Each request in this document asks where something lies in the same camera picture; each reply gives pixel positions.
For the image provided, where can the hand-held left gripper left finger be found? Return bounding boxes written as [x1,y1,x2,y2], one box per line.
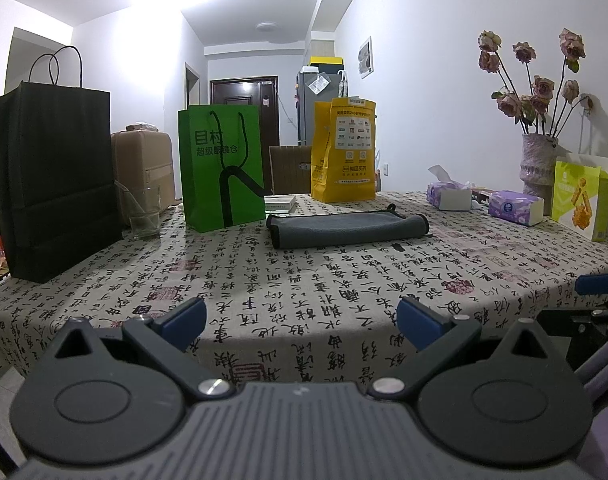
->
[48,296,236,402]

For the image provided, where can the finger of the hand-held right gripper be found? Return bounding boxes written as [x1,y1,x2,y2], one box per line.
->
[574,270,608,322]

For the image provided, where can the clear drinking glass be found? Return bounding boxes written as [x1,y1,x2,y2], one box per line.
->
[115,180,162,240]

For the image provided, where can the dark brown door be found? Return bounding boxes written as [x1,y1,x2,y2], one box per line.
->
[209,77,279,196]

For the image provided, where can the grey towel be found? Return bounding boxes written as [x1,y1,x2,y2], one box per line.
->
[265,203,433,250]

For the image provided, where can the open purple tissue box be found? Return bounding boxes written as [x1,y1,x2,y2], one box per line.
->
[426,164,475,212]

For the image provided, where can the brown cardboard box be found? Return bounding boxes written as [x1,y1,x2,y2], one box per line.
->
[268,145,313,196]

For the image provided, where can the green paper bag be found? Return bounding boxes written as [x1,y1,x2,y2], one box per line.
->
[178,105,267,233]

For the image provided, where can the purple tissue pack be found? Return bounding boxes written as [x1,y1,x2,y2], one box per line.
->
[488,190,545,227]

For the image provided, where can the bunch of dried roses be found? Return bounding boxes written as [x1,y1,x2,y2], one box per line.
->
[478,27,595,138]

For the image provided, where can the mottled ceramic vase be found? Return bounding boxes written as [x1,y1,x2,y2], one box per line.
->
[520,132,574,198]

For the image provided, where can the yellow-green snack bag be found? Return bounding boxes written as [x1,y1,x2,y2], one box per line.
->
[550,154,608,242]

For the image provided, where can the beige suitcase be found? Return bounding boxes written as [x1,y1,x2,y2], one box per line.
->
[110,127,177,211]

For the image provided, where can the black paper bag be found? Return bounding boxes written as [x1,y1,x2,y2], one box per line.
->
[0,45,125,283]

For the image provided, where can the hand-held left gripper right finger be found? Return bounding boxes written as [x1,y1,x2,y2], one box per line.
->
[368,296,561,402]

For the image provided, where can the yellow paper bag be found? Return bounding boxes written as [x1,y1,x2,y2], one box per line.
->
[310,96,377,203]

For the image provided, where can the grey refrigerator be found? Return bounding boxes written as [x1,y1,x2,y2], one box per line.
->
[296,69,342,148]

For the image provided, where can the wall picture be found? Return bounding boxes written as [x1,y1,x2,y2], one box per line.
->
[358,36,375,80]

